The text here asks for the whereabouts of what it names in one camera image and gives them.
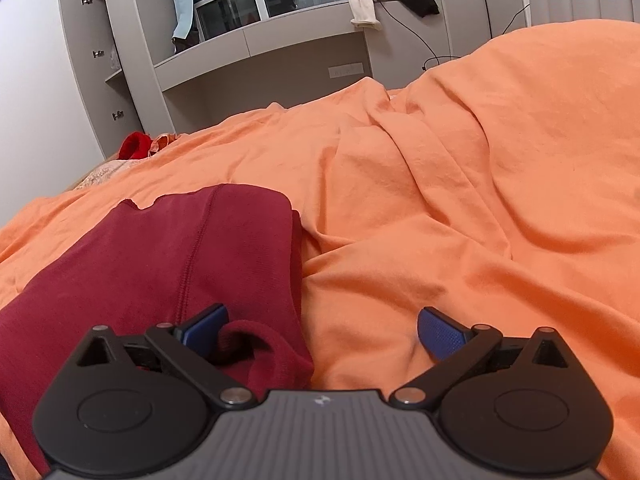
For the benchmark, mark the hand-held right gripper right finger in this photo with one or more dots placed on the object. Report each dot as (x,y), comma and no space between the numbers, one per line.
(440,332)

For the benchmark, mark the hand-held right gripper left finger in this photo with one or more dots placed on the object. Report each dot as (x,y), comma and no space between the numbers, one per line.
(207,332)

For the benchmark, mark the dark red sweater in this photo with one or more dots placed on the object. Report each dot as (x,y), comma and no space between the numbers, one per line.
(125,260)

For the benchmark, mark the orange blanket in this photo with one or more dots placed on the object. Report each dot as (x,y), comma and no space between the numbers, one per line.
(450,185)

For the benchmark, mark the beige patterned pillow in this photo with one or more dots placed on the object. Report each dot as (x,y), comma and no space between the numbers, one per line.
(102,174)

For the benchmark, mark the small orange cloth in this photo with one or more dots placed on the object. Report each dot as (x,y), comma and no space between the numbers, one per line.
(162,142)

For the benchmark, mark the bright red cloth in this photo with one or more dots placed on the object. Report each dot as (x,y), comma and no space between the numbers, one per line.
(134,146)

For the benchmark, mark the grey wardrobe with open door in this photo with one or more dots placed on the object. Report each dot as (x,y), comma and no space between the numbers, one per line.
(125,50)

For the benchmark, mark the grey window desk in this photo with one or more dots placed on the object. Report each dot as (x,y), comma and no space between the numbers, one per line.
(280,45)

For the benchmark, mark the black cloth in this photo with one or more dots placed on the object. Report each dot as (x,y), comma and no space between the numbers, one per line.
(420,0)

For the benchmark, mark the light blue curtain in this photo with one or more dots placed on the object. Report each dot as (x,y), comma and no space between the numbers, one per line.
(182,0)

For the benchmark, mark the white cloth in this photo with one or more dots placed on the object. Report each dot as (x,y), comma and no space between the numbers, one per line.
(364,5)

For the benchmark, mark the white wall outlet plate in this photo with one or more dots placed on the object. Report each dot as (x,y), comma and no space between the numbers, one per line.
(345,70)

